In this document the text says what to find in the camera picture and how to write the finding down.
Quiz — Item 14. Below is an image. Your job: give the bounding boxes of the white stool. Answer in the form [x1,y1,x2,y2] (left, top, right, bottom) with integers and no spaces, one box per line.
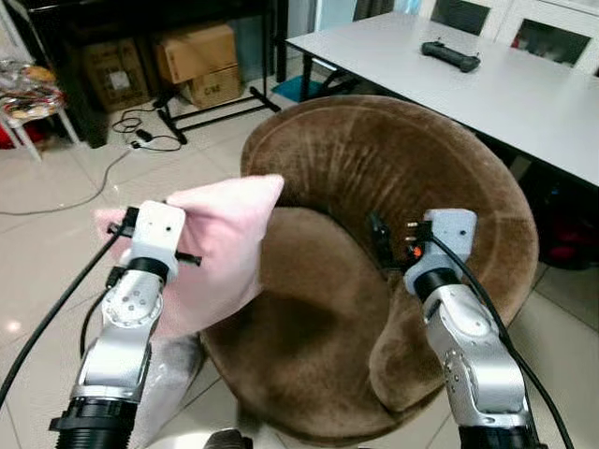
[0,103,81,166]

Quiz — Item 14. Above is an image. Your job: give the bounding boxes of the small tan cardboard box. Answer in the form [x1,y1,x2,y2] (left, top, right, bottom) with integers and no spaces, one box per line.
[183,65,246,109]

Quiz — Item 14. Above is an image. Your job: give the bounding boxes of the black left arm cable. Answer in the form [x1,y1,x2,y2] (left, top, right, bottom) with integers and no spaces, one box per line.
[0,224,127,408]

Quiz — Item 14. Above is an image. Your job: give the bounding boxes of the black handheld controller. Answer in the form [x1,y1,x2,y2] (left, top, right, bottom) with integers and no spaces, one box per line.
[420,40,482,74]

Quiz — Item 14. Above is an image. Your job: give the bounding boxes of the white cabinet glass doors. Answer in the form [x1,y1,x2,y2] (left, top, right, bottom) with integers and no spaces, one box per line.
[416,0,599,76]

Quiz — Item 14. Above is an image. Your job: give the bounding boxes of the colourful snack bag pile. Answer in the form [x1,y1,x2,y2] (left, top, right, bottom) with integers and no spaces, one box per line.
[0,58,65,119]

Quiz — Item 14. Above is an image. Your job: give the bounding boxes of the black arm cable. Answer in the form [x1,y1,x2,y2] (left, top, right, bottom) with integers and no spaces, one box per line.
[0,224,127,408]
[426,234,574,449]

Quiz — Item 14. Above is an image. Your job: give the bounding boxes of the pink pillow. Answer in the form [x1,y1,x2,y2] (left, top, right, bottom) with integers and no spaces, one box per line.
[92,173,286,340]

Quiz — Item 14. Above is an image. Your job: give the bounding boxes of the black and red equipment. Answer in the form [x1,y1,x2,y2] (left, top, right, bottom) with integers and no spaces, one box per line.
[519,159,599,270]

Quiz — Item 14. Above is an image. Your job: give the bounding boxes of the black metal rack table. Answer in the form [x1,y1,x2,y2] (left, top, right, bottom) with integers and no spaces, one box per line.
[19,0,286,149]

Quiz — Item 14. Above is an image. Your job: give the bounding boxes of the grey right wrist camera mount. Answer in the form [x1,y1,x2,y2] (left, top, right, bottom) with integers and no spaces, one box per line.
[404,209,478,284]

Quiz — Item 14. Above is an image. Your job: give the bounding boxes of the blue floor mat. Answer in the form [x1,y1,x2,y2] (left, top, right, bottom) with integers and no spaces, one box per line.
[271,75,329,104]

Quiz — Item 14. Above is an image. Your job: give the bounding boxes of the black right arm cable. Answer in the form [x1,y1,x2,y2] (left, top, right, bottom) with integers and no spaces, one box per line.
[426,234,574,449]

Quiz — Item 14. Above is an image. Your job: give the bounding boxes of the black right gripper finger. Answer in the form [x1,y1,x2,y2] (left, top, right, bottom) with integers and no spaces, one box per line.
[368,213,393,268]

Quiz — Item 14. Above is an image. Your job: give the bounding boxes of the long white table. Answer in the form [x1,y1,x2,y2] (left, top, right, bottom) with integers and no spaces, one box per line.
[285,9,599,188]

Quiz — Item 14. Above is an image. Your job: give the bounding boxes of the large tan cardboard box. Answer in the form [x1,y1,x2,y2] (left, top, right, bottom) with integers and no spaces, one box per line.
[154,23,240,85]

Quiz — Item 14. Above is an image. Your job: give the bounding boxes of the black floor power cable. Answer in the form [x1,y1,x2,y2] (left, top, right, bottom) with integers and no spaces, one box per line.
[0,105,185,218]

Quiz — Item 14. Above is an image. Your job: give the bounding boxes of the dark cardboard box white label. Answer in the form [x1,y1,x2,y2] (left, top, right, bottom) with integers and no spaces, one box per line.
[80,39,153,113]

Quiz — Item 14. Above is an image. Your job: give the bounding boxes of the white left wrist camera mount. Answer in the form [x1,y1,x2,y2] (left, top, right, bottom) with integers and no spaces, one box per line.
[129,201,188,270]

